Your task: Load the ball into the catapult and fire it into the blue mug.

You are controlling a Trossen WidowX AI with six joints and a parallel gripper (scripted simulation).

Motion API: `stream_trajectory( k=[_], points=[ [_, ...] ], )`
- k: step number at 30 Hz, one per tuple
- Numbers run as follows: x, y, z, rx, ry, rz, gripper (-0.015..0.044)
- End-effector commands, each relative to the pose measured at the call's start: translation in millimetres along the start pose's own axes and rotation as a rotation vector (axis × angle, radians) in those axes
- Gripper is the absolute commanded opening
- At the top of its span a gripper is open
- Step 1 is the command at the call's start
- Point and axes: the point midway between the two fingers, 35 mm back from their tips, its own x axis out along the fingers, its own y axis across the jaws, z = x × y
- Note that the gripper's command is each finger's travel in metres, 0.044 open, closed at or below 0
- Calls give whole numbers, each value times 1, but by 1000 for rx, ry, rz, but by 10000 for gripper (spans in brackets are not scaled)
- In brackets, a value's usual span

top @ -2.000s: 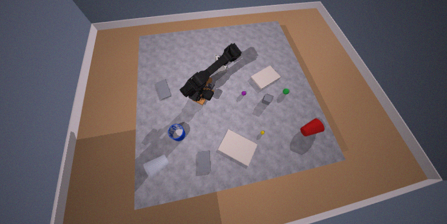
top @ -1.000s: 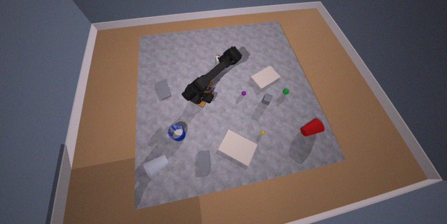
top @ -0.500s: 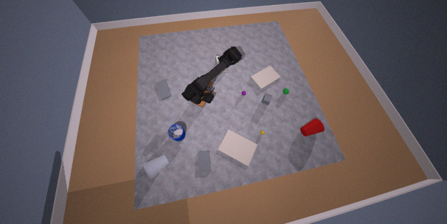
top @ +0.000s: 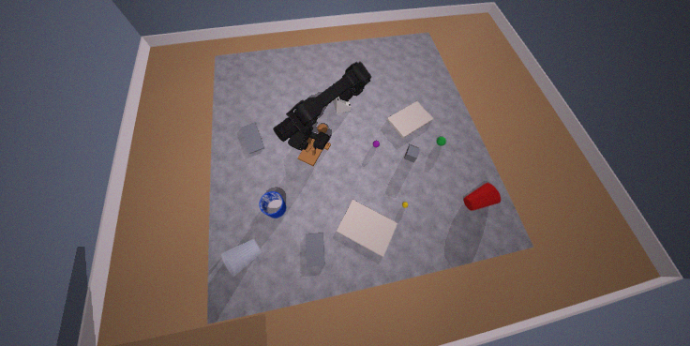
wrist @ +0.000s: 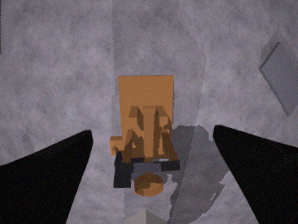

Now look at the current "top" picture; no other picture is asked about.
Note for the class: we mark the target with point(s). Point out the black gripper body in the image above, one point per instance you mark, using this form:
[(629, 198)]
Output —
[(321, 139)]

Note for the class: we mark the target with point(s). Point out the red cup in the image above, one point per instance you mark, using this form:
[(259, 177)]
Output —
[(484, 196)]

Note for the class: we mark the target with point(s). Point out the blue mug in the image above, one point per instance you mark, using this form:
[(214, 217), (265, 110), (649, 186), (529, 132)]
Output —
[(272, 204)]

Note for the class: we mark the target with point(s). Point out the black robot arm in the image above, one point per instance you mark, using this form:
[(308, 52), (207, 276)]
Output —
[(352, 83)]

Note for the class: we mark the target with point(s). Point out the pale pink flat block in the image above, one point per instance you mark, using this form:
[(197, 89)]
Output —
[(410, 119)]

